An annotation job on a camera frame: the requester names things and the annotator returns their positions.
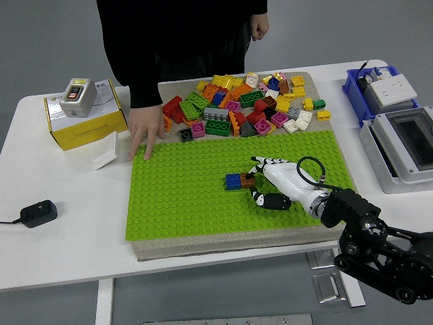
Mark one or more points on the orange flat brick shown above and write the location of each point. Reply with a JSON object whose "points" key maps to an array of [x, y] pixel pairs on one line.
{"points": [[191, 120]]}

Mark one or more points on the green studded baseplate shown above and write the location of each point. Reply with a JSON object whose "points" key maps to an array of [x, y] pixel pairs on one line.
{"points": [[186, 210]]}

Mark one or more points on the grey enclosure with window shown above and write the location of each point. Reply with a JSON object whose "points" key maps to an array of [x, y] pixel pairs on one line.
{"points": [[382, 128]]}

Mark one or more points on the person's left hand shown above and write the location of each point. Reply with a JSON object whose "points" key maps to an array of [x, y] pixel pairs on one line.
{"points": [[260, 27]]}

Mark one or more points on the white wall switch panel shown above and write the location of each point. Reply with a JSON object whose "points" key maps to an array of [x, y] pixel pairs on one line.
{"points": [[106, 152]]}

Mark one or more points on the green small brick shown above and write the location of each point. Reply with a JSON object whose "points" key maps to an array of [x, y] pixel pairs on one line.
{"points": [[319, 104]]}

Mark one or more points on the orange long brick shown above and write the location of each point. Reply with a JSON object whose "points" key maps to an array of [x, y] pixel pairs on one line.
{"points": [[167, 123]]}

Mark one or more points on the pink small brick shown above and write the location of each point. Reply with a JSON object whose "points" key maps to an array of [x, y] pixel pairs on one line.
{"points": [[263, 87]]}

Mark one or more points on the person's right forearm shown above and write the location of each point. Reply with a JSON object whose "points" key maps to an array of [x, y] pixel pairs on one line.
{"points": [[143, 84]]}

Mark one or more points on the long metal floor plate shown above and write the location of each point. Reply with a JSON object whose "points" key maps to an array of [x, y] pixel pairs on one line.
{"points": [[236, 320]]}

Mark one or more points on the person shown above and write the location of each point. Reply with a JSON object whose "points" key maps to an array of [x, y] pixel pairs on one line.
{"points": [[203, 34]]}

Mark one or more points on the yellow cardboard box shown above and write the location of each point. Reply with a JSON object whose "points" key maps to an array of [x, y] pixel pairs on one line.
{"points": [[88, 133]]}

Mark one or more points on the grey long brick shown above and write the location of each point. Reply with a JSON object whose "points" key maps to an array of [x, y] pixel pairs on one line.
{"points": [[216, 113]]}

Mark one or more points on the brown toy brick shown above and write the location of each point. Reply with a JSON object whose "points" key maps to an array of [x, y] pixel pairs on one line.
{"points": [[270, 101], [247, 182], [283, 87]]}

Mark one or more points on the yellow flat brick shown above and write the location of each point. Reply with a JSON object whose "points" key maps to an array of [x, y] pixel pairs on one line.
{"points": [[288, 95]]}

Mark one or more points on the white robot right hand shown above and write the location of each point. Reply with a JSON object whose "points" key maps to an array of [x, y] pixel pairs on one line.
{"points": [[287, 179]]}

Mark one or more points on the white table leg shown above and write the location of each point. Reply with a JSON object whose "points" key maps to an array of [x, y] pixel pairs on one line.
{"points": [[105, 301], [355, 294]]}

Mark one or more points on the black power adapter plug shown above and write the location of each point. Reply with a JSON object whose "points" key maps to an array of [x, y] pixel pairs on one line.
{"points": [[39, 213]]}

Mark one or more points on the orange narrow brick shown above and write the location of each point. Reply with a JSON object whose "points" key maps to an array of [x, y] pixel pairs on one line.
{"points": [[234, 125]]}

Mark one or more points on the white circuit breaker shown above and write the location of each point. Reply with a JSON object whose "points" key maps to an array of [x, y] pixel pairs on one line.
{"points": [[380, 72]]}

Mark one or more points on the dark grey slope brick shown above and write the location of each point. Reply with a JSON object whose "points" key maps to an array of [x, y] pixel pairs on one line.
{"points": [[248, 130]]}

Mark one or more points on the lime green flat brick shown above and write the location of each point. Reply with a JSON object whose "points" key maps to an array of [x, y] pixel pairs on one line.
{"points": [[236, 190]]}

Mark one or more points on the yellow small brick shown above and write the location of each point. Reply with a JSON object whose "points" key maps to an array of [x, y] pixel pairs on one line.
{"points": [[237, 82], [307, 103], [271, 128], [266, 79], [277, 74]]}

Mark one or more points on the grey box under socket panel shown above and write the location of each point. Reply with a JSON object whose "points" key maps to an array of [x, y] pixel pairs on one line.
{"points": [[375, 105]]}

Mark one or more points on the white socket panel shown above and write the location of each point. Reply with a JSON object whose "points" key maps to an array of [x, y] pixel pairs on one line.
{"points": [[392, 88]]}

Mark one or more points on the grey small brick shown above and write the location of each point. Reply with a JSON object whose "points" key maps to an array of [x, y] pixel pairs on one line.
{"points": [[293, 112]]}

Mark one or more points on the white brick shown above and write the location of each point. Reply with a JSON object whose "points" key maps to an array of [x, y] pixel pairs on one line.
{"points": [[303, 119], [290, 126], [251, 79], [271, 93]]}

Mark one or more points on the blue toy brick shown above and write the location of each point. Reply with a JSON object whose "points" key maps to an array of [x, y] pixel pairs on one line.
{"points": [[233, 181], [273, 84], [218, 98]]}

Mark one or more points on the blue plastic bin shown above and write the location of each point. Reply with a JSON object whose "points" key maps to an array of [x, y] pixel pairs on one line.
{"points": [[352, 89]]}

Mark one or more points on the yellow large brick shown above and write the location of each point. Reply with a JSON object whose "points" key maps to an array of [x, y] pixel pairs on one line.
{"points": [[221, 80]]}

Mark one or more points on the light green brick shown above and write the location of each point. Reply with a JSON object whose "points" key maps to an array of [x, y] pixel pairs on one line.
{"points": [[199, 99], [188, 109]]}

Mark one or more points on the black brick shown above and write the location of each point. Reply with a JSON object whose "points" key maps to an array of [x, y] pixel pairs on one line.
{"points": [[270, 113], [186, 135]]}

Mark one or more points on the dark green long brick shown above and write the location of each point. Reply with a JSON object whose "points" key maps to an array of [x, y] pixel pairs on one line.
{"points": [[217, 127], [252, 99]]}

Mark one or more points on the red large brick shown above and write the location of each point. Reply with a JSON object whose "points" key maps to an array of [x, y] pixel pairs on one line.
{"points": [[172, 106]]}

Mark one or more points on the person's right hand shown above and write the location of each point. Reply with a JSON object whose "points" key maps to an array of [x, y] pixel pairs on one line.
{"points": [[145, 122]]}

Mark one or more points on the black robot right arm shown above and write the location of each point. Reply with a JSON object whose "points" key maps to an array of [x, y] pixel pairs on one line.
{"points": [[352, 210]]}

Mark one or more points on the grey push-button switch box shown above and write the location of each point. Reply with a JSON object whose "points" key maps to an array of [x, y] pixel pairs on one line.
{"points": [[81, 101]]}

